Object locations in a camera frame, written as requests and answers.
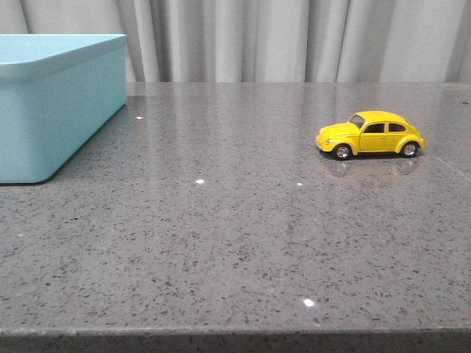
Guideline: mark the yellow toy beetle car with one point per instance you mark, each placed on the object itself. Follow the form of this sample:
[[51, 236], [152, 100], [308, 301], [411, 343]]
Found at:
[[371, 132]]

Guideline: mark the light blue storage box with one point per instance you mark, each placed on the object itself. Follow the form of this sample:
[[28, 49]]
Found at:
[[56, 92]]

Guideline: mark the grey pleated curtain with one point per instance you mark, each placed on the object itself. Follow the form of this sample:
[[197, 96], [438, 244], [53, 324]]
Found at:
[[268, 41]]

